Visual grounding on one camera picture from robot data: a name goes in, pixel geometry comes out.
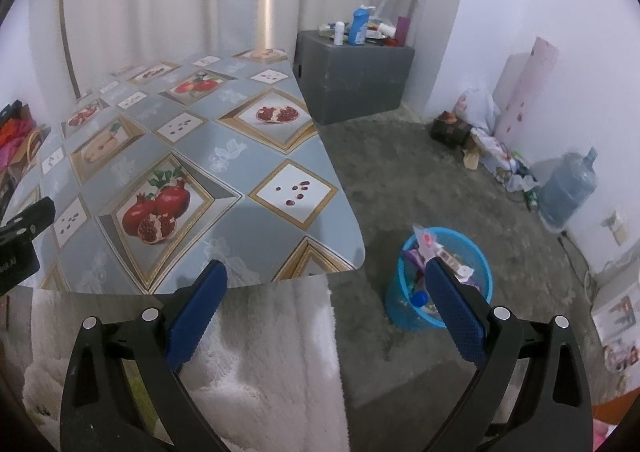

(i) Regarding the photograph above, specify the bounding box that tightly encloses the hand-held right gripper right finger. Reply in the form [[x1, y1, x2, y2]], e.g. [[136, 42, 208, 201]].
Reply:
[[424, 257, 594, 452]]

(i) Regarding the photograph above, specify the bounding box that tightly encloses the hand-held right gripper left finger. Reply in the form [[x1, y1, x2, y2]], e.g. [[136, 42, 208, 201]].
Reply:
[[59, 259, 229, 452]]

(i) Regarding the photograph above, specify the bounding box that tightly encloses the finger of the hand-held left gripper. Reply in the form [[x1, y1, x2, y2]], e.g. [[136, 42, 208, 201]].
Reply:
[[0, 197, 56, 247]]

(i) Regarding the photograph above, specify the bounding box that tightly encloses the blue plastic basket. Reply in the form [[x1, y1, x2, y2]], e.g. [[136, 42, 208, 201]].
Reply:
[[384, 227, 493, 331]]

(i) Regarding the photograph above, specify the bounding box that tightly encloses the colourful pile of bags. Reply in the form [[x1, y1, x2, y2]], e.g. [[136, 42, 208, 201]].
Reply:
[[0, 102, 51, 183]]

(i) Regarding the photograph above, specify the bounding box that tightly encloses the white fluffy towel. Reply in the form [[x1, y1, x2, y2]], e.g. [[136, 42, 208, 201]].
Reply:
[[20, 277, 351, 452]]

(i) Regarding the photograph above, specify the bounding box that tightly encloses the crumpled printed cloth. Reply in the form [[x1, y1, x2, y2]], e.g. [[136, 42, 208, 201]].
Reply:
[[470, 129, 541, 193]]

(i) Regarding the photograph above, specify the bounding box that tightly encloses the white printed box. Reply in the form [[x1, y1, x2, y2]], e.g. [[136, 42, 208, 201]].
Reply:
[[591, 282, 640, 348]]

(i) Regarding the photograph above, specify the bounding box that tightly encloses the blue water jug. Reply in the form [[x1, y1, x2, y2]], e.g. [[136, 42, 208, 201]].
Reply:
[[537, 148, 599, 227]]

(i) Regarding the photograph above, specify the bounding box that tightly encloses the fruit print tablecloth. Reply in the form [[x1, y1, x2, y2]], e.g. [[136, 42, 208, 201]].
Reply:
[[0, 48, 366, 295]]

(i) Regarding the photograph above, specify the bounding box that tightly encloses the dark box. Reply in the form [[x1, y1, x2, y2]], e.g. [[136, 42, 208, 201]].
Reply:
[[431, 112, 473, 147]]

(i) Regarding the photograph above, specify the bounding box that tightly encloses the white plastic bag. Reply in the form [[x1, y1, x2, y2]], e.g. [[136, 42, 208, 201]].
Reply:
[[454, 88, 501, 130]]

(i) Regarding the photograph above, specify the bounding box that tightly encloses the pink rolled mat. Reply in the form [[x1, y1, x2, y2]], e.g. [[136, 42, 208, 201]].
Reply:
[[492, 36, 558, 153]]

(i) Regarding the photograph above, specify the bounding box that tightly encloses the grey cabinet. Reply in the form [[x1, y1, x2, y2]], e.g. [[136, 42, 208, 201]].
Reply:
[[294, 30, 417, 127]]

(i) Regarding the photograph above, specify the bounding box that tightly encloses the blue lotion bottle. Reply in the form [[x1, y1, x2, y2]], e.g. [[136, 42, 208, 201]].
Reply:
[[350, 6, 377, 46]]

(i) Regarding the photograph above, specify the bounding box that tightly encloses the wall outlet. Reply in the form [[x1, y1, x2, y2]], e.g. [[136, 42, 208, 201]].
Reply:
[[602, 213, 630, 247]]

